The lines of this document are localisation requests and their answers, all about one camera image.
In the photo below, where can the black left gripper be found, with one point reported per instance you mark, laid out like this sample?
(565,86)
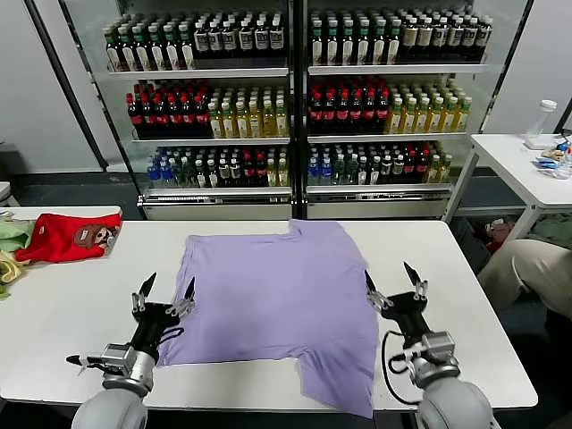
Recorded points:
(154,322)

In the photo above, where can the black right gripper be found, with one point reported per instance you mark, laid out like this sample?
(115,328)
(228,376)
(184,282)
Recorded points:
(409,313)

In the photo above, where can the purple cartoon print t-shirt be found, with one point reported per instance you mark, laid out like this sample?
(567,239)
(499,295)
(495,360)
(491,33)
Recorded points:
(277,290)

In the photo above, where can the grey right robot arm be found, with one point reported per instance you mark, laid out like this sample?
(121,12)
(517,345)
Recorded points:
(451,402)

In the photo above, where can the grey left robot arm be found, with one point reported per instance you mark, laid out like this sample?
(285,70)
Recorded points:
(111,409)

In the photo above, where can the glass drinks display cooler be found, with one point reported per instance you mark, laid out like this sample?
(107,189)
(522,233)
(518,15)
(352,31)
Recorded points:
(380,207)
(214,210)

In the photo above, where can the dark plastic crate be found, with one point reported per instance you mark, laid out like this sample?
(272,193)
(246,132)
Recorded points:
(467,241)

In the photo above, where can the white cooler shelf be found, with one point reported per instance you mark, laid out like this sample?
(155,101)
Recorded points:
(219,190)
(380,188)
(196,73)
(210,140)
(397,69)
(389,137)

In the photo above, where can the small dark tea bottle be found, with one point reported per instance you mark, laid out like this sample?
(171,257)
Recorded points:
(212,178)
(224,176)
(200,178)
(236,175)
(398,169)
(363,173)
(386,170)
(374,172)

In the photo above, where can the red garment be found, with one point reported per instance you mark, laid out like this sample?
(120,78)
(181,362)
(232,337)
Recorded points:
(496,232)

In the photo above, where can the red cap cola bottle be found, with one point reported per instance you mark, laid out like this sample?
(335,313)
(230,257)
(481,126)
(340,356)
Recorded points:
(343,114)
(369,113)
(161,118)
(187,118)
(356,114)
(174,118)
(202,117)
(147,118)
(382,112)
(134,118)
(330,114)
(422,169)
(248,175)
(409,169)
(260,175)
(316,114)

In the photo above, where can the blue drink bottle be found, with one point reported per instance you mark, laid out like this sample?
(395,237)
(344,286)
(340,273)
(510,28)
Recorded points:
(165,176)
(153,176)
(314,172)
(326,172)

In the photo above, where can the green water bottle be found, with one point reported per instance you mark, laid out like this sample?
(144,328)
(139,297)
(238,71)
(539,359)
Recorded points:
(188,176)
(339,172)
(177,176)
(351,172)

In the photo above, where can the red bear print shirt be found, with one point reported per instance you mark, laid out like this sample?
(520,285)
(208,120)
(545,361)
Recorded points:
(58,241)

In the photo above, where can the yellow juice bottle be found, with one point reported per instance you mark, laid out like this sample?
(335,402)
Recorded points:
(436,120)
(272,176)
(241,125)
(433,170)
(464,117)
(283,176)
(395,120)
(216,125)
(255,125)
(229,125)
(282,124)
(409,120)
(268,124)
(445,170)
(450,119)
(423,120)

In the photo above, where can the beige trousered leg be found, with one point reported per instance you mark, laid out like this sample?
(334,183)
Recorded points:
(527,268)

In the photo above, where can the pale yellow garment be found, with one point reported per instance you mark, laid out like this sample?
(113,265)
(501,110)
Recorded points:
(11,266)

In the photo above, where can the light green garment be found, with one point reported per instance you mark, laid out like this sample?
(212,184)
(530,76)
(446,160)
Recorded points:
(3,292)
(11,234)

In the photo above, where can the white side table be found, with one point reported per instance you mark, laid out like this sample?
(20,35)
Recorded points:
(505,161)

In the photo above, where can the dark green garment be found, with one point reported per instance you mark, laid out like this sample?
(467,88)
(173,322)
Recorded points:
(554,230)

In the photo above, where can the blue snack packet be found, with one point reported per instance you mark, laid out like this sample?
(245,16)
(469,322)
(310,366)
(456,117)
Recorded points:
(546,163)

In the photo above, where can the white flat box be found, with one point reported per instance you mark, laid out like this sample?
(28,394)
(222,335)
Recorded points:
(538,144)

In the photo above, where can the clear plastic bag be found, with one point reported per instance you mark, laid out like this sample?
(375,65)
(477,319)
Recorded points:
(564,172)

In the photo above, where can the brown snack packet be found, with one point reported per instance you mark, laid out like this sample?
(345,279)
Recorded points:
(553,154)

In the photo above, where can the clear bottle white cap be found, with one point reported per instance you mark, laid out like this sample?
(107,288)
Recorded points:
(541,120)

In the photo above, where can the small blue orange object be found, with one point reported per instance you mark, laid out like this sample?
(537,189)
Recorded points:
(565,144)

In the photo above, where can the green cap tea bottle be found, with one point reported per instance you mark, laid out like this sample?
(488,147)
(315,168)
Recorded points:
(318,49)
(158,56)
(144,56)
(129,56)
(333,49)
(379,49)
(364,49)
(189,56)
(393,49)
(348,49)
(114,56)
(174,56)

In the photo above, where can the dark bottle beige label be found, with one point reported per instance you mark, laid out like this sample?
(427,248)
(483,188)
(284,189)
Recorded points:
(425,38)
(440,36)
(455,36)
(484,35)
(470,36)
(409,38)

